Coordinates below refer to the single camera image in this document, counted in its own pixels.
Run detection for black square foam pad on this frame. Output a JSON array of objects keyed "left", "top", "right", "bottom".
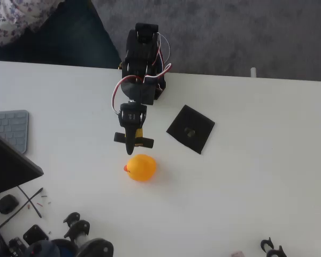
[{"left": 166, "top": 104, "right": 216, "bottom": 155}]

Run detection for black square mounting plate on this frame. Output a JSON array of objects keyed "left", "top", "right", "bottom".
[{"left": 22, "top": 224, "right": 49, "bottom": 246}]

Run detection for person's legs in dark jeans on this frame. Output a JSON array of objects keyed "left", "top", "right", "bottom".
[{"left": 0, "top": 0, "right": 123, "bottom": 69}]

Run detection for black camera bar on gripper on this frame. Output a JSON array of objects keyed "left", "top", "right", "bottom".
[{"left": 113, "top": 132, "right": 155, "bottom": 149}]

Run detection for thin white wire loop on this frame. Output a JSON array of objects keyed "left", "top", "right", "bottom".
[{"left": 157, "top": 32, "right": 171, "bottom": 67}]

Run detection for small black pouch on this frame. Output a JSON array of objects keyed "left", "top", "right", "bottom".
[{"left": 0, "top": 194, "right": 19, "bottom": 215}]

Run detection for black electronics module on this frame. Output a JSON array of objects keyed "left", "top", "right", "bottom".
[{"left": 7, "top": 237, "right": 27, "bottom": 257}]

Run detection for red white servo cable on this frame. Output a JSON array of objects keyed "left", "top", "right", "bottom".
[
  {"left": 143, "top": 63, "right": 172, "bottom": 84},
  {"left": 111, "top": 75, "right": 141, "bottom": 116}
]

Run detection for grey keyboard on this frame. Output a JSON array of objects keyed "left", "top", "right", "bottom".
[{"left": 0, "top": 109, "right": 29, "bottom": 154}]

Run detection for black laptop screen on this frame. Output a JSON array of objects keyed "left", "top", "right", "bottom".
[{"left": 0, "top": 127, "right": 44, "bottom": 198}]

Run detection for yellow rubber duck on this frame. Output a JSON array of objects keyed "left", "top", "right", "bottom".
[{"left": 123, "top": 154, "right": 157, "bottom": 183}]

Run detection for thin black cable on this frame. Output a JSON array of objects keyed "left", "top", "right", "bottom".
[{"left": 0, "top": 187, "right": 44, "bottom": 233}]

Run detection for forearm in floral sleeve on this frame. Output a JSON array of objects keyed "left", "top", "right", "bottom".
[{"left": 0, "top": 0, "right": 64, "bottom": 48}]

